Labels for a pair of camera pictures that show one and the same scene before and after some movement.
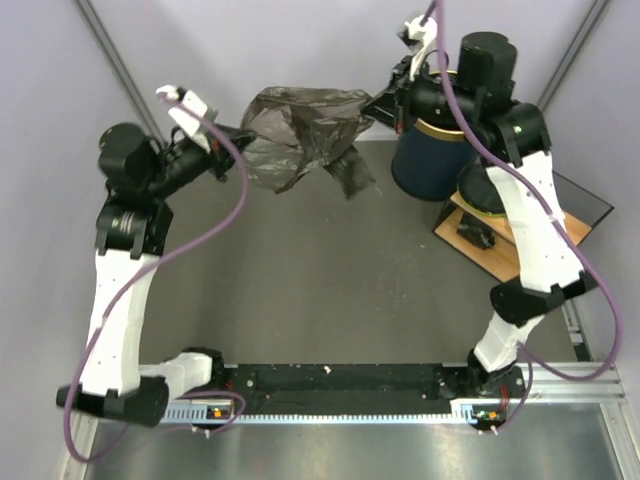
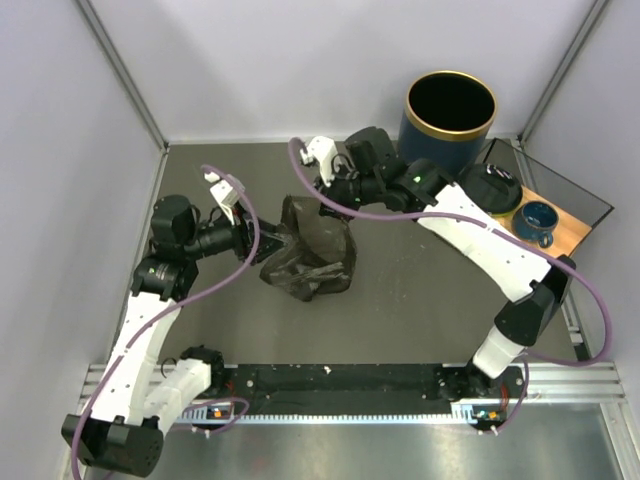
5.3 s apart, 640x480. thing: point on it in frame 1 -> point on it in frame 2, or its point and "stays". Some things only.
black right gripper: x=395 y=107 -> x=330 y=191
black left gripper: x=222 y=156 -> x=244 y=233
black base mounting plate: x=359 y=389 stays
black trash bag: x=290 y=132 -> x=321 y=254
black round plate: x=476 y=188 stays
